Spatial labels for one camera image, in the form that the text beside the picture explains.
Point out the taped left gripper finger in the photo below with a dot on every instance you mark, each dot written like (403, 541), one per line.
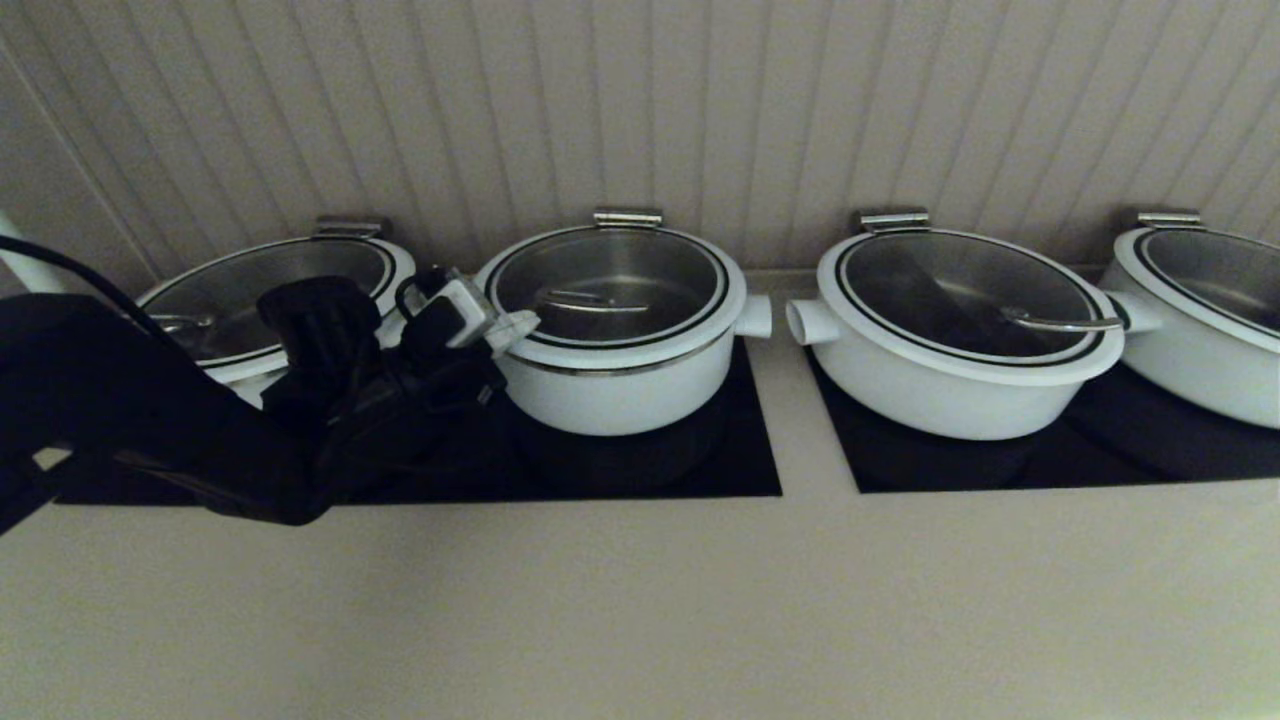
(508, 322)
(505, 342)

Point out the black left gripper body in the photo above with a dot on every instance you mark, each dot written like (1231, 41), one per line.
(440, 375)

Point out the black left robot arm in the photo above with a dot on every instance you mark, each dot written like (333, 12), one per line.
(150, 420)

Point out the white round pot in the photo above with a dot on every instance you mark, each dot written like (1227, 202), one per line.
(620, 400)
(930, 405)
(250, 385)
(1200, 370)

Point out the black glass cooktop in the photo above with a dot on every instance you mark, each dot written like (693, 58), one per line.
(620, 465)
(1100, 460)

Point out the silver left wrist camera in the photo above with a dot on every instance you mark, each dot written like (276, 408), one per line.
(465, 310)

